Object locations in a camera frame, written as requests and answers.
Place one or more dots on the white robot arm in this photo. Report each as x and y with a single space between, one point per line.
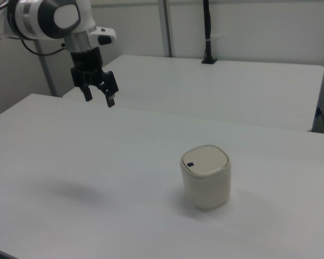
43 19

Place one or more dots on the beige trash bin lid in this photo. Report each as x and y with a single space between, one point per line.
205 160

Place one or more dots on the white side table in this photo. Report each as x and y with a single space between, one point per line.
218 91

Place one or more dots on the beige trash bin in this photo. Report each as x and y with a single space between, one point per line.
206 193

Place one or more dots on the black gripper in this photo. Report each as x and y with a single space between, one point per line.
86 64

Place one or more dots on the grey metal partition post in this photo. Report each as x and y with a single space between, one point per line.
167 27
47 73

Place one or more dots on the black camera pole with clamp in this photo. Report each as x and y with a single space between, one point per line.
208 27

